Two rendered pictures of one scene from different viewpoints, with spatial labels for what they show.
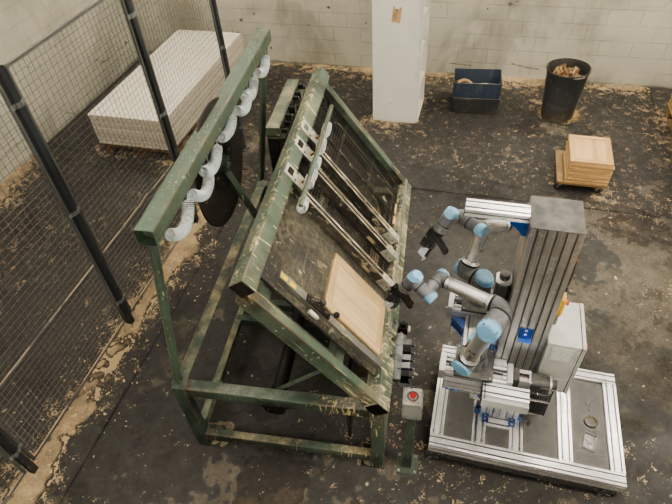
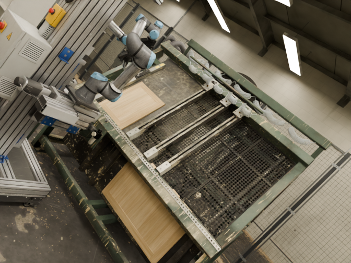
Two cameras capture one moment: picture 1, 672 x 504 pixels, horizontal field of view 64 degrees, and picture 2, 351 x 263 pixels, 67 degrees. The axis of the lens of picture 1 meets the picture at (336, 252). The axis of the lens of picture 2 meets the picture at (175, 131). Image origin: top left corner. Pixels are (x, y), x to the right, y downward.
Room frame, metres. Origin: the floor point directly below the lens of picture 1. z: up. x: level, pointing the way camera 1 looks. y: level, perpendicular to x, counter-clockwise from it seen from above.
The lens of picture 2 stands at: (3.40, -2.69, 1.60)
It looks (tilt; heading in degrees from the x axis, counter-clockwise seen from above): 8 degrees down; 104
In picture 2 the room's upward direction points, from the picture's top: 42 degrees clockwise
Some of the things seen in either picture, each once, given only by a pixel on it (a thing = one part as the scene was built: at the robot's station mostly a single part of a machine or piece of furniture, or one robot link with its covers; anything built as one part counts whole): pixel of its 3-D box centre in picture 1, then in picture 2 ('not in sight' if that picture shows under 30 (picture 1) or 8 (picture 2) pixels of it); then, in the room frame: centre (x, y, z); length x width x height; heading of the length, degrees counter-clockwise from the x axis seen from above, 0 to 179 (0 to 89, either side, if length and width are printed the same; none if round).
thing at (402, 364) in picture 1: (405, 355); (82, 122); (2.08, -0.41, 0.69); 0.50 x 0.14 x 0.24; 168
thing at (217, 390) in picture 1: (312, 303); (140, 187); (2.83, 0.22, 0.41); 2.20 x 1.38 x 0.83; 168
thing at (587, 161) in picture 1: (582, 162); not in sight; (4.70, -2.74, 0.20); 0.61 x 0.53 x 0.40; 162
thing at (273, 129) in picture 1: (293, 150); (248, 175); (3.61, 0.28, 1.38); 0.70 x 0.15 x 0.85; 168
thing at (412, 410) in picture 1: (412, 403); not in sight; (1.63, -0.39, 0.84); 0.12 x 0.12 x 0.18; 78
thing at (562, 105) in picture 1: (562, 91); not in sight; (5.99, -2.96, 0.33); 0.52 x 0.51 x 0.65; 162
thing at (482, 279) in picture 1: (482, 281); (97, 81); (2.24, -0.91, 1.20); 0.13 x 0.12 x 0.14; 38
